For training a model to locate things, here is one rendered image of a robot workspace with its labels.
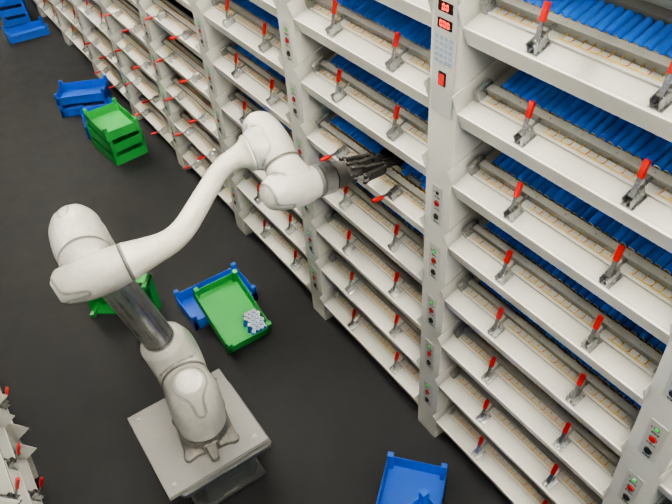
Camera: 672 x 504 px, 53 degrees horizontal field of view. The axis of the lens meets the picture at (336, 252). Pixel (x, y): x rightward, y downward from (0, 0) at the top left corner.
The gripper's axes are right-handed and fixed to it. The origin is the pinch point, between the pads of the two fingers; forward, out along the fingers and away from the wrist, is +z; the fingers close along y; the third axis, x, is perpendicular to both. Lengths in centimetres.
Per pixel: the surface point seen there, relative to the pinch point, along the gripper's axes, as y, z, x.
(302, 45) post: 37.5, -6.4, -22.3
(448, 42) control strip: -29, -14, -46
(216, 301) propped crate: 69, -24, 95
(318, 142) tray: 31.3, -2.8, 8.2
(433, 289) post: -27.8, -1.8, 28.2
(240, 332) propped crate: 52, -22, 101
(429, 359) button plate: -28, 3, 59
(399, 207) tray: -11.5, -4.1, 8.7
